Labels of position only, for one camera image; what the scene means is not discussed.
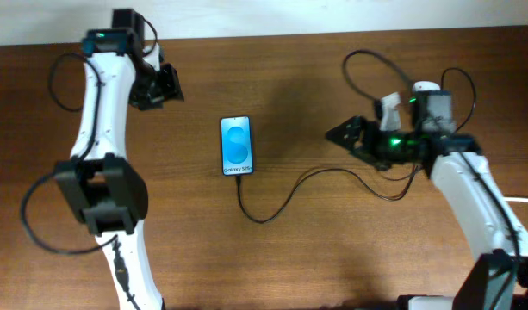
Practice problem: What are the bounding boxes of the blue Galaxy smartphone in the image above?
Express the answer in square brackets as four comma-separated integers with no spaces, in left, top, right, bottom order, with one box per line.
[220,116,254,176]

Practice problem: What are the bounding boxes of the black USB charging cable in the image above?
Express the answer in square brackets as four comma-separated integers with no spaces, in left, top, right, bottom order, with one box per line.
[234,66,478,225]

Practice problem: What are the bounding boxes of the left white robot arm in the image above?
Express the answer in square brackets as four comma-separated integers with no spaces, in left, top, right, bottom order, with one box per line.
[53,9,184,309]

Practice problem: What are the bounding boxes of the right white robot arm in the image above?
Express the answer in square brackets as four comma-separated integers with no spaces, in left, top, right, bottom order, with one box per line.
[326,90,528,309]

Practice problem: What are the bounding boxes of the white power strip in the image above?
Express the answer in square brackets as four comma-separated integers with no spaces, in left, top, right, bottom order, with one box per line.
[412,81,441,93]

